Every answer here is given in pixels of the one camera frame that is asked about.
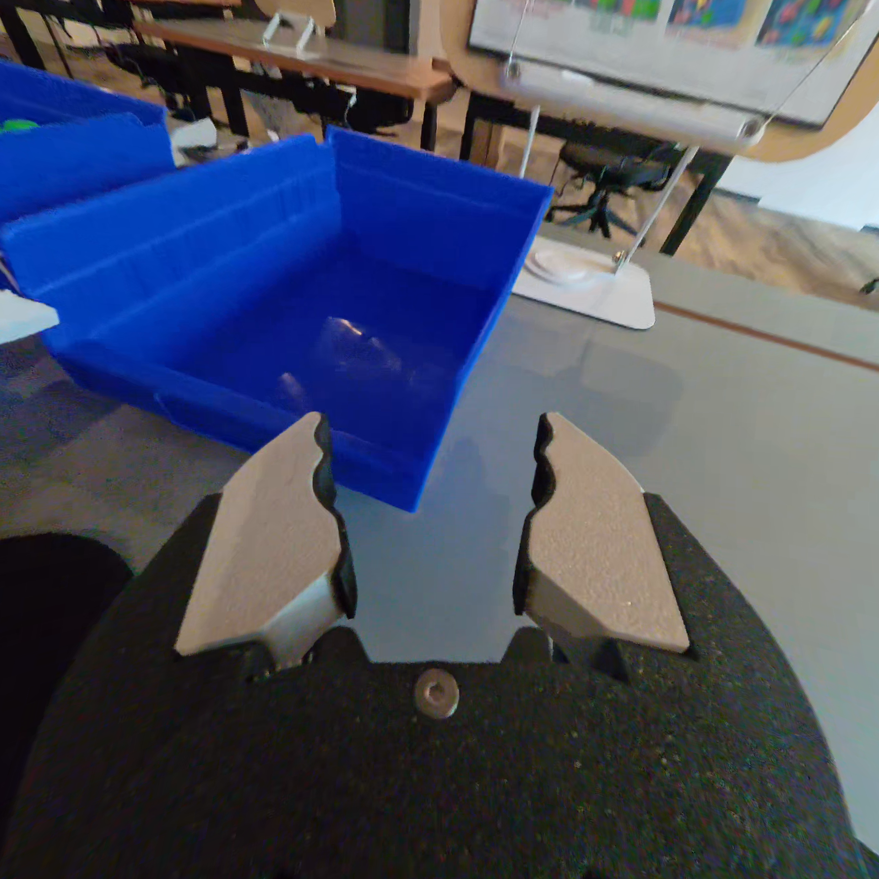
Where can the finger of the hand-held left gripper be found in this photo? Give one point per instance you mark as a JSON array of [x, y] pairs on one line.
[[25, 316]]

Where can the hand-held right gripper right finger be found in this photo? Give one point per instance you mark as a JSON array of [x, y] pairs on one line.
[[604, 550]]

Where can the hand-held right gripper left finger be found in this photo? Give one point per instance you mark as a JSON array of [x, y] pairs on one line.
[[268, 550]]

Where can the blue plastic storage bin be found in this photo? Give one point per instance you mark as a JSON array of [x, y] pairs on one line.
[[165, 275]]

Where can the green mega block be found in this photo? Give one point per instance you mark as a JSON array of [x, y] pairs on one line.
[[17, 127]]

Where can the wooden background desk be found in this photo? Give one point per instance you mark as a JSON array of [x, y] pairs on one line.
[[687, 192], [302, 62]]

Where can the black office chair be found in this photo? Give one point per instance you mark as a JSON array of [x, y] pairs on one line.
[[618, 172]]

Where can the clear acrylic stand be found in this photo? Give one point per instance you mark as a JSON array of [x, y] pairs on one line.
[[291, 35]]

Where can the beige chair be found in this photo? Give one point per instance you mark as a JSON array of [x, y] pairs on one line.
[[295, 8]]

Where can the printed instruction sheet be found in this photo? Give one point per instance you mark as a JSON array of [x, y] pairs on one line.
[[687, 41]]

